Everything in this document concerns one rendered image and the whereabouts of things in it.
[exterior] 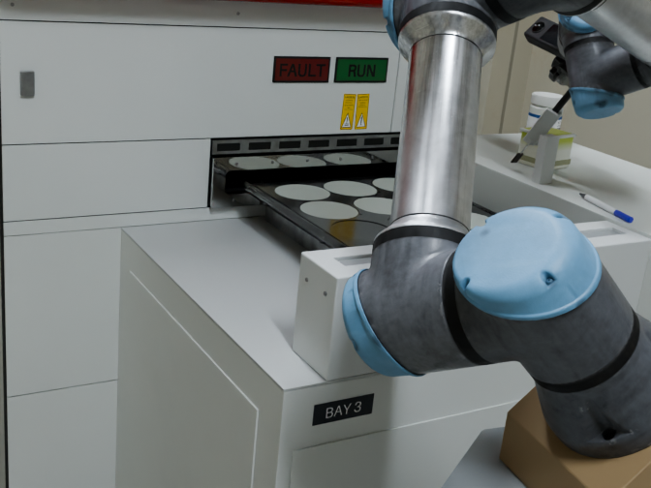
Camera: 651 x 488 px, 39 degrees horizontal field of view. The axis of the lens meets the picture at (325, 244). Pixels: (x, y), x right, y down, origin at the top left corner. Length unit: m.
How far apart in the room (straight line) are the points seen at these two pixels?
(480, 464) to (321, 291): 0.29
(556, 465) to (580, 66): 0.70
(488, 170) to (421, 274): 0.85
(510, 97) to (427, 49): 3.02
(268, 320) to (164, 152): 0.46
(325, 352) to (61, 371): 0.71
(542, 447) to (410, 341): 0.19
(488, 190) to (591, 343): 0.90
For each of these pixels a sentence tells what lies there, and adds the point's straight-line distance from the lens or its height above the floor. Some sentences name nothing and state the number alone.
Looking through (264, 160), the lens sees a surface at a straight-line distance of 1.73.
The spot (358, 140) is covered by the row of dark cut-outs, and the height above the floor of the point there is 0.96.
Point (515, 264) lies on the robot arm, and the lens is 0.82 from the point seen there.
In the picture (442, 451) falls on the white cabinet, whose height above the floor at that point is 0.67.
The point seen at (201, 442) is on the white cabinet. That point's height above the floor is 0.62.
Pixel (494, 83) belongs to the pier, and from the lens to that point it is 4.03.
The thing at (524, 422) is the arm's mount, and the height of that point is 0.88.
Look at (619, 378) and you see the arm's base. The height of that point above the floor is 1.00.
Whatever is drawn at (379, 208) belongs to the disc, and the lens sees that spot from 1.62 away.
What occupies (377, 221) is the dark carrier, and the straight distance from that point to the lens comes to 1.55.
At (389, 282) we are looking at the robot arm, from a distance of 0.91.
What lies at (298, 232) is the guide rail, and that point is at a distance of 1.64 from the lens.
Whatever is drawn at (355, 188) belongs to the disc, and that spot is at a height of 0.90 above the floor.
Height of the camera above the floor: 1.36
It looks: 19 degrees down
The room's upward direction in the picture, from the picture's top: 6 degrees clockwise
